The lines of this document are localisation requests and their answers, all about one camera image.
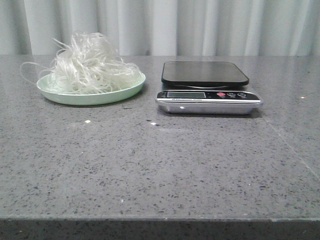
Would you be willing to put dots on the white pleated curtain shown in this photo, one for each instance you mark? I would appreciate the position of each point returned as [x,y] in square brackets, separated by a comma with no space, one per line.
[166,27]

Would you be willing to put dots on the black silver kitchen scale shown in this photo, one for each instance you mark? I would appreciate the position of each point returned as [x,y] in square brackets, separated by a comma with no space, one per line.
[206,87]

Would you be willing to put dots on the light green round plate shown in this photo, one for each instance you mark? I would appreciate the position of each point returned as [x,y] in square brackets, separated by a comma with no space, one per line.
[89,99]

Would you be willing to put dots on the white vermicelli noodle bundle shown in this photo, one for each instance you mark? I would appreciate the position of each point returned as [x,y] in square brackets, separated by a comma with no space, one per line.
[88,65]

